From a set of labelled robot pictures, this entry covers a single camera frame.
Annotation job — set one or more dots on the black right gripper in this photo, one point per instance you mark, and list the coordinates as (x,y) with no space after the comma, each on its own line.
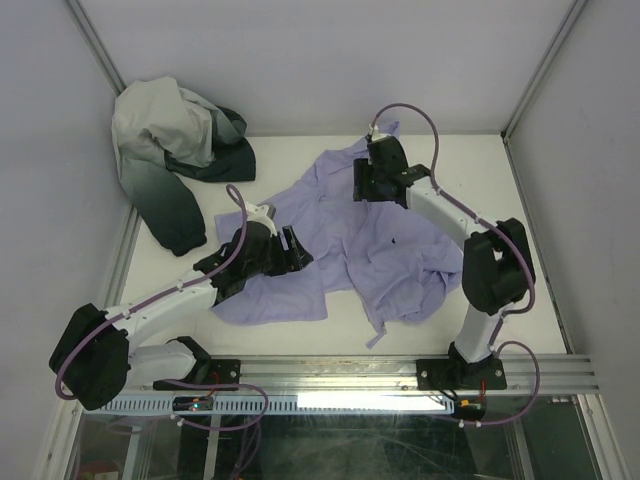
(283,257)

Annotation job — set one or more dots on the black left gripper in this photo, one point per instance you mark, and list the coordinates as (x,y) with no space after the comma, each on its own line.
(375,192)

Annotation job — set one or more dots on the lavender purple jacket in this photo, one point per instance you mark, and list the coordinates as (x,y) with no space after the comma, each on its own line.
(400,264)

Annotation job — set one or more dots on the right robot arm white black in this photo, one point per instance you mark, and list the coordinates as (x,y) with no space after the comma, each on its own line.
(496,264)

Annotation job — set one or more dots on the grey and dark green jacket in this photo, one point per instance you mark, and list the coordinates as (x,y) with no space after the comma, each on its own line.
(163,133)

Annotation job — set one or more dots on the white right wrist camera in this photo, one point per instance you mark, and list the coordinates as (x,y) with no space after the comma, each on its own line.
(374,134)

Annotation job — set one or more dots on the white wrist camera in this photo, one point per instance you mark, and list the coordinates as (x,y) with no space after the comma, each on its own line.
(262,214)
(374,134)

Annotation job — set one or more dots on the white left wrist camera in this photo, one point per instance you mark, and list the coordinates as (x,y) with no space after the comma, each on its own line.
(262,214)

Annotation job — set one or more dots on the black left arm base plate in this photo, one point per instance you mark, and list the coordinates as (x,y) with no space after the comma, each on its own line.
(225,374)

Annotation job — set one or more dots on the grey slotted cable duct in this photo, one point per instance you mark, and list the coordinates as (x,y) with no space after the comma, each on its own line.
(304,403)

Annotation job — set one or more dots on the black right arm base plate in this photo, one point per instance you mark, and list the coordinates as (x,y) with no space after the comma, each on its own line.
(450,374)

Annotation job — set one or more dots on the aluminium right corner post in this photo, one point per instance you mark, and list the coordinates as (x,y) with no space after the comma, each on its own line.
(544,66)

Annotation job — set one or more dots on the aluminium corner post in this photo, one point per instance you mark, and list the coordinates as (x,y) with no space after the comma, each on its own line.
(544,66)
(91,37)

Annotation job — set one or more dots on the aluminium mounting rail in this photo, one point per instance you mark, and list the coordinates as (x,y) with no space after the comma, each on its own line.
(330,372)

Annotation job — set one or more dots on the aluminium left corner post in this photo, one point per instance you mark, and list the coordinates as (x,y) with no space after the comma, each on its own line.
(91,37)

